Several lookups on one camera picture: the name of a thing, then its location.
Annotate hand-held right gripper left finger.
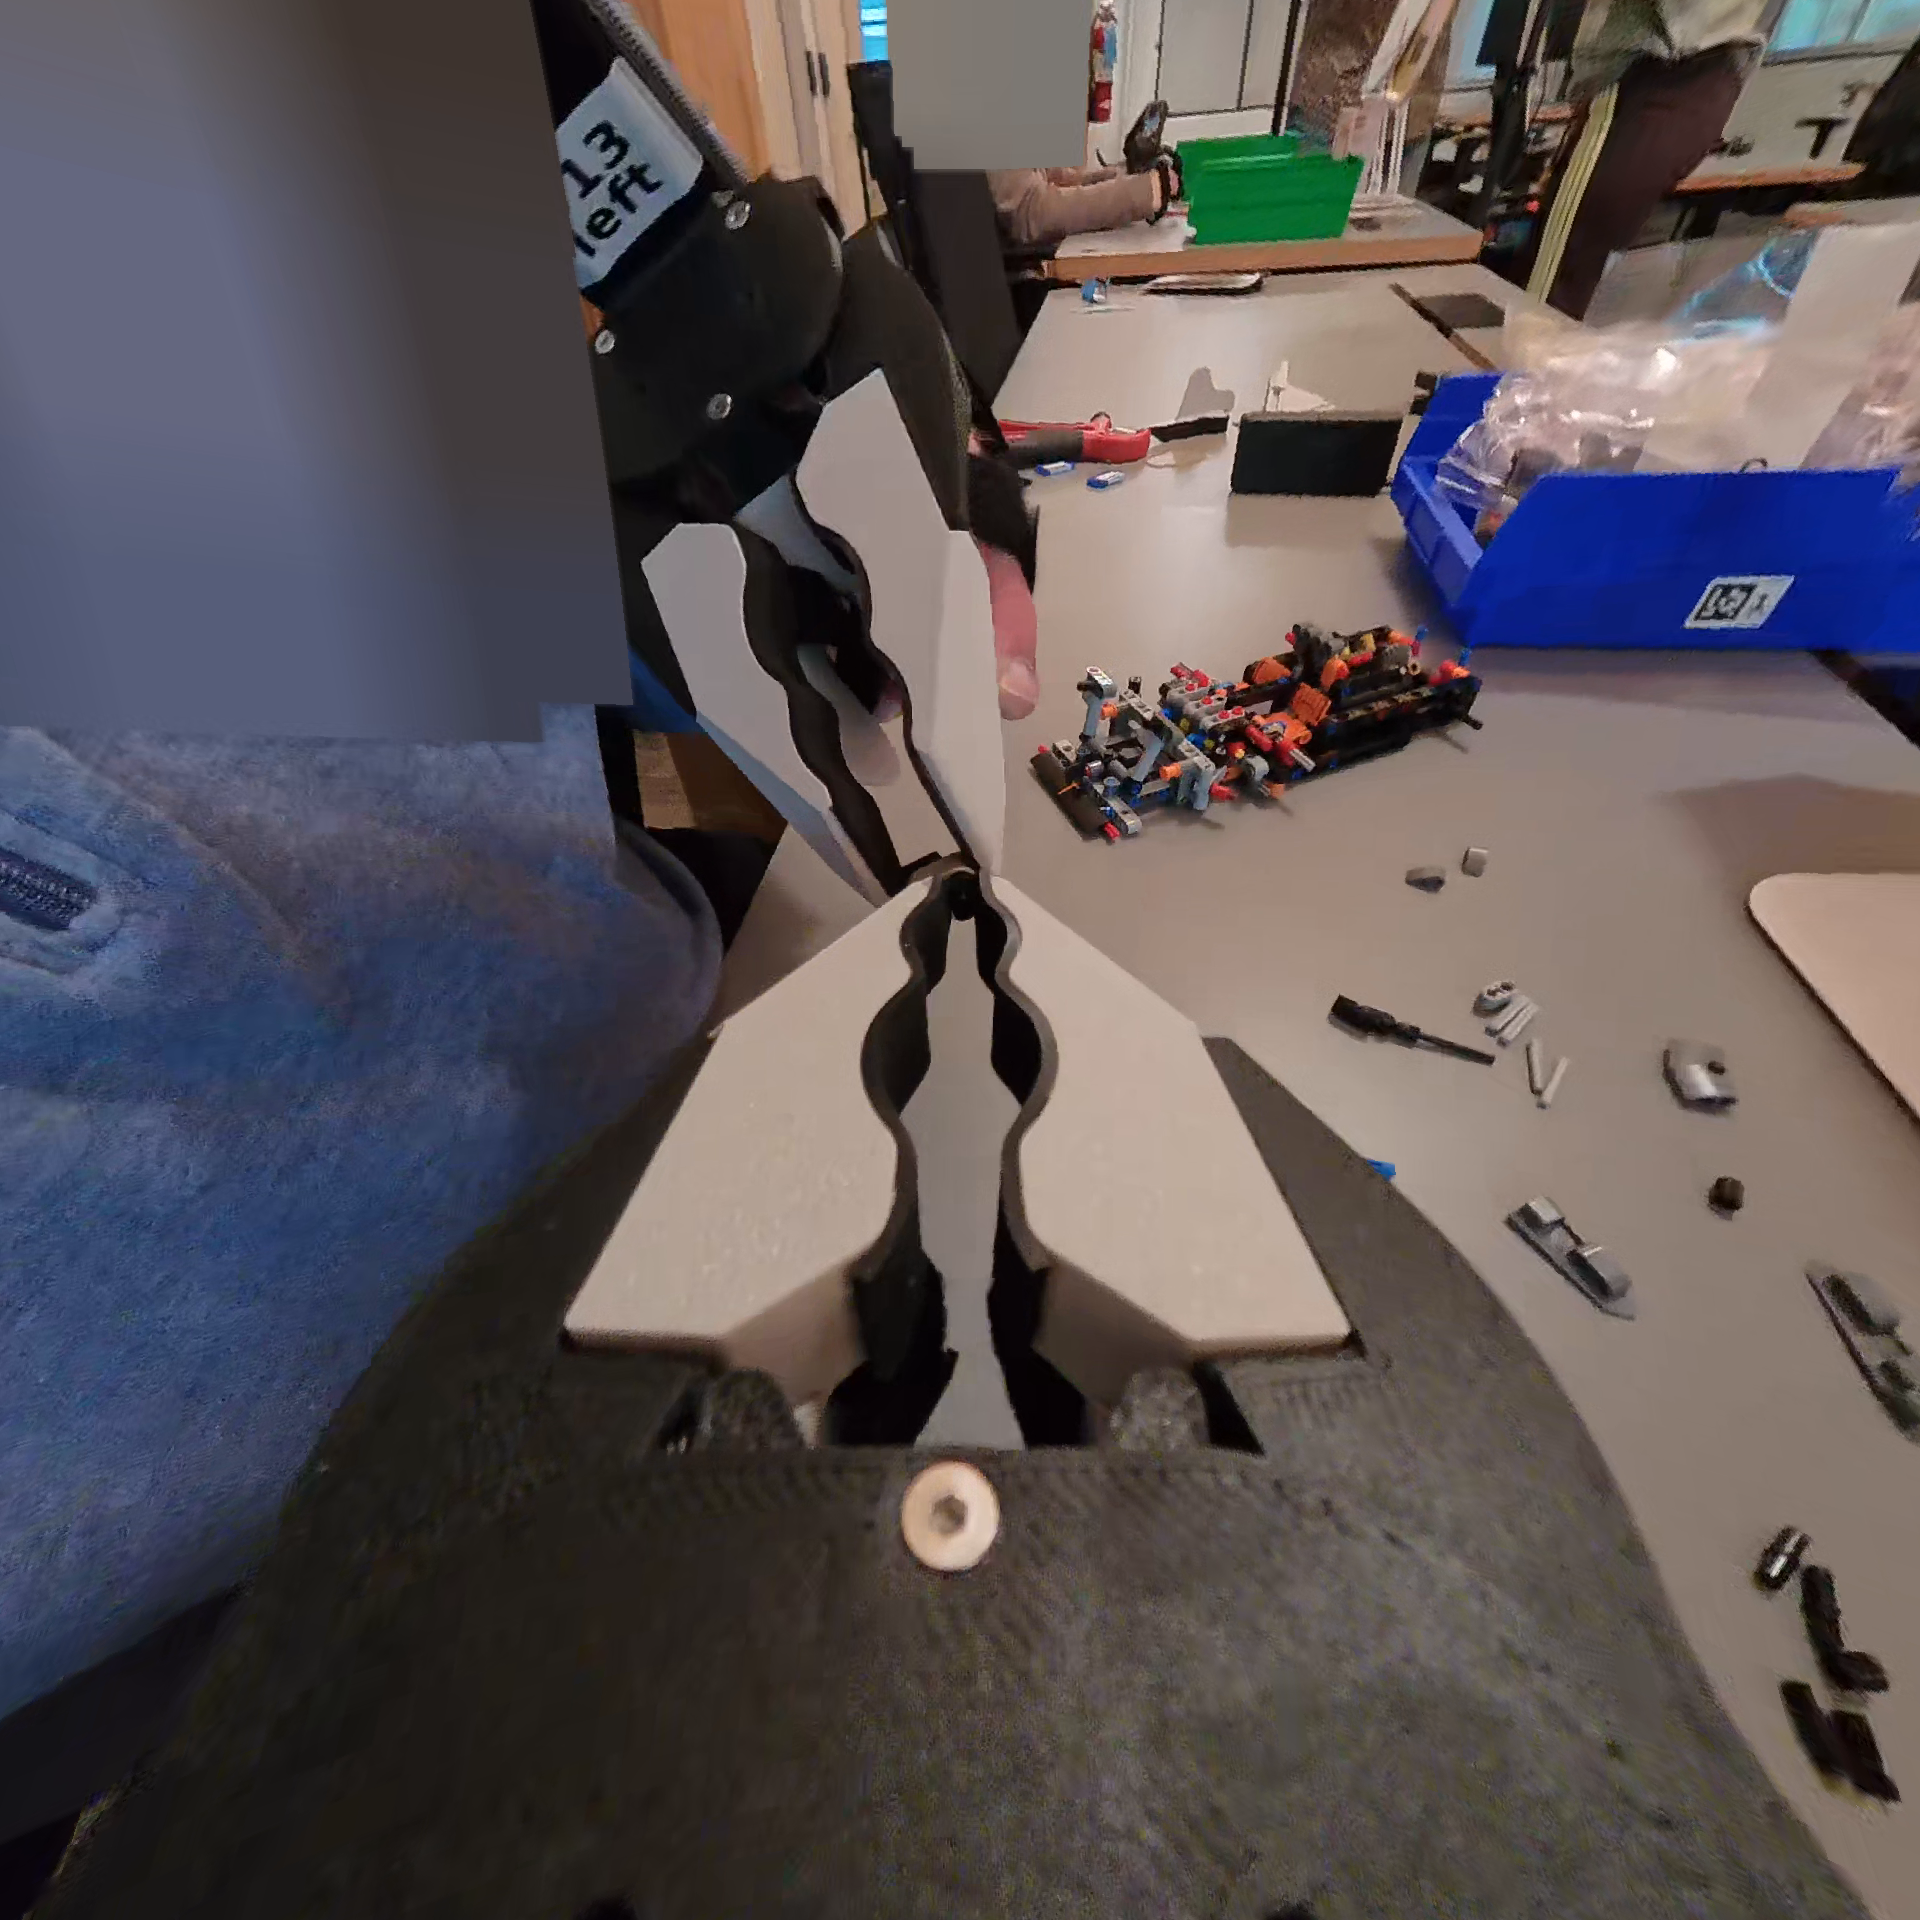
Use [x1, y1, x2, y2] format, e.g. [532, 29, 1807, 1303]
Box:
[565, 877, 962, 1447]

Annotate black rectangular box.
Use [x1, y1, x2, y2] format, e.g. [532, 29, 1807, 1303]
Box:
[1228, 406, 1408, 497]

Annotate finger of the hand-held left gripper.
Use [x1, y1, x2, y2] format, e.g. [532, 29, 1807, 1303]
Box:
[641, 520, 919, 905]
[796, 369, 1010, 875]

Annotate wooden pillar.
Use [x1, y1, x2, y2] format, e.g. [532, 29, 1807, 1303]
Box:
[630, 0, 840, 196]

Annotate lego car assembly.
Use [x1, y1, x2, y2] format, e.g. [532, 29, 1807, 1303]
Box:
[1028, 617, 1488, 844]

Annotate red and black tool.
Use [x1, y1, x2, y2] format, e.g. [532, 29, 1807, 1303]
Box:
[996, 412, 1232, 461]

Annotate white paper booklet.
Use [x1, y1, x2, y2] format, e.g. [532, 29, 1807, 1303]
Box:
[1743, 222, 1920, 470]

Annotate dark grey panel piece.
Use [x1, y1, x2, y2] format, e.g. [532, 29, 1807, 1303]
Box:
[1506, 1192, 1639, 1320]
[1805, 1264, 1920, 1435]

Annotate blue storage bin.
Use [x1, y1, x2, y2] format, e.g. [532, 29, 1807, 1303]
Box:
[1389, 369, 1920, 656]

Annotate green box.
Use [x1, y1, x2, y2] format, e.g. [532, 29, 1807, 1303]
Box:
[1174, 131, 1368, 247]

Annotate dark cloth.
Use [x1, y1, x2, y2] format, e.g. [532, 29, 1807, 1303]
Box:
[844, 59, 1023, 408]

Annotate clear plastic parts bags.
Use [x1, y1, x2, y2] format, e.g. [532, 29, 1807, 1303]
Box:
[1437, 223, 1920, 500]

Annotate person's blue sweater torso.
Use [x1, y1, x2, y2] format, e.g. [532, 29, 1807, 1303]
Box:
[0, 703, 725, 1718]

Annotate white desk stand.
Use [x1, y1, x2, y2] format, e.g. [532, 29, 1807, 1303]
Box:
[1748, 868, 1920, 1120]

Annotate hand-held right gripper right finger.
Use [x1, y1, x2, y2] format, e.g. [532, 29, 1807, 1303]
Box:
[975, 875, 1354, 1447]

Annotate person's left hand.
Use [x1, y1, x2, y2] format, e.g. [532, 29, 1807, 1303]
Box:
[983, 544, 1040, 719]

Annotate black connector with axle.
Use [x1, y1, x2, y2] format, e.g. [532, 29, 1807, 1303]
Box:
[1328, 991, 1498, 1068]

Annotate wooden workbench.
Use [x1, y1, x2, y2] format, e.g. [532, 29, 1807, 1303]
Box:
[1042, 195, 1488, 291]

